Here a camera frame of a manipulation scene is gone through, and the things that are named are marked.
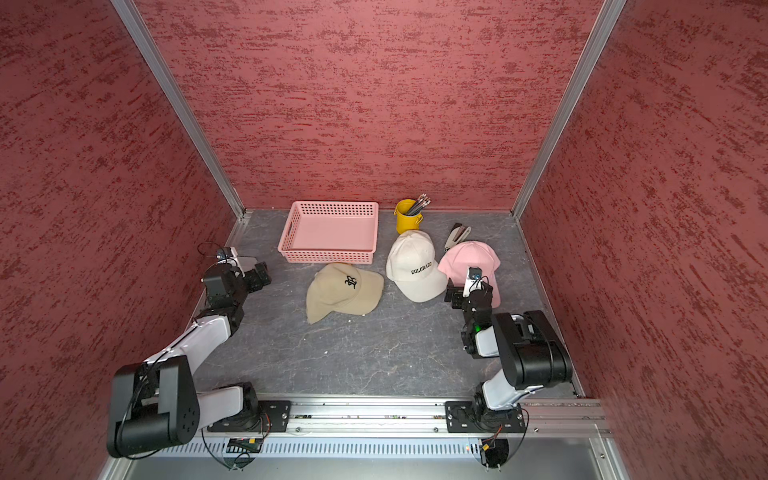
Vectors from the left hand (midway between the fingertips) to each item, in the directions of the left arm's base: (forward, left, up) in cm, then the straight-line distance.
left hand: (251, 272), depth 89 cm
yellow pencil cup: (+25, -47, -3) cm, 53 cm away
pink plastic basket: (+26, -19, -11) cm, 33 cm away
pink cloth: (+7, -64, -4) cm, 65 cm away
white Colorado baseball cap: (+6, -50, -5) cm, 51 cm away
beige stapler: (+23, -68, -9) cm, 72 cm away
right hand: (+1, -67, -6) cm, 67 cm away
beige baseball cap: (-2, -28, -5) cm, 29 cm away
